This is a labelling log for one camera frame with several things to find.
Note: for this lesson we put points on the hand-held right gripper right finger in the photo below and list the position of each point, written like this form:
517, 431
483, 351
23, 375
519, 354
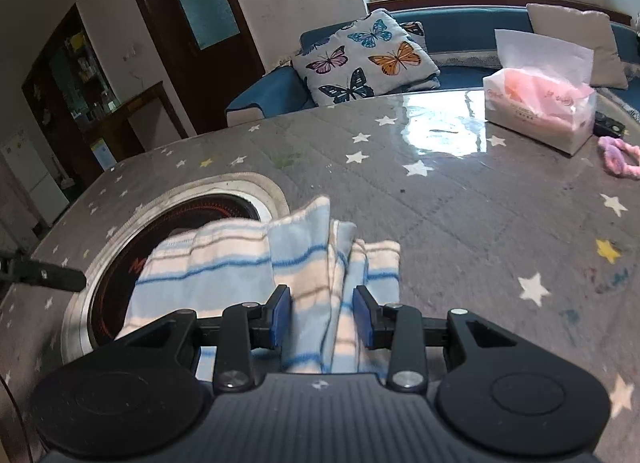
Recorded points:
362, 319

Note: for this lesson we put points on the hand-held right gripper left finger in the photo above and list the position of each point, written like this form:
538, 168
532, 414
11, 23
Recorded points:
280, 317

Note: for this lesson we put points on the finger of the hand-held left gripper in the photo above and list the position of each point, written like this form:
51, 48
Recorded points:
45, 274

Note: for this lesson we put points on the blue cream striped shirt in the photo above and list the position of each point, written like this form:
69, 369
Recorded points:
225, 263

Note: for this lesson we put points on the white refrigerator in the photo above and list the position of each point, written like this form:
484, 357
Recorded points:
25, 178

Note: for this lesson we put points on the round built-in table stove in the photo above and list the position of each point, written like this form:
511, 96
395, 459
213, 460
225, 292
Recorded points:
150, 238

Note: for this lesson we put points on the grey star-print tablecloth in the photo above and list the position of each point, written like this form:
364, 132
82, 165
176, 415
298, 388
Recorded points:
450, 243

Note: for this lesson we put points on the white box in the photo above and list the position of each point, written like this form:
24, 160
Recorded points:
102, 153

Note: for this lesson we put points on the wooden side desk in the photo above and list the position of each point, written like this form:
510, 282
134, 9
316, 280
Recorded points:
145, 118

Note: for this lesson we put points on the dark display cabinet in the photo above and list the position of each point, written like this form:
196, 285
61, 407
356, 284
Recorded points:
75, 73

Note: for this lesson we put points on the blue sofa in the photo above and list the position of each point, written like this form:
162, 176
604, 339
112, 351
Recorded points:
270, 88

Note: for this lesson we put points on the butterfly print pillow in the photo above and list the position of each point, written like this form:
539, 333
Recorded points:
365, 58

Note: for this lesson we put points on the pink tissue pack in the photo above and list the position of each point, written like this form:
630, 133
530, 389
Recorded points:
540, 108

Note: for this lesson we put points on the pink hair scrunchie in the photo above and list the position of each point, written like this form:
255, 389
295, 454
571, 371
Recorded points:
617, 155

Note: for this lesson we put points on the dark wooden door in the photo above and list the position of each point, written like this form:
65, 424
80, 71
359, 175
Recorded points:
200, 3

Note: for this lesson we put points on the small black box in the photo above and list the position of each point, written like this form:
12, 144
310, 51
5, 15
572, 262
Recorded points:
609, 124

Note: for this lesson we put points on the beige pillow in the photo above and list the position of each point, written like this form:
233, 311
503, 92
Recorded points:
575, 38

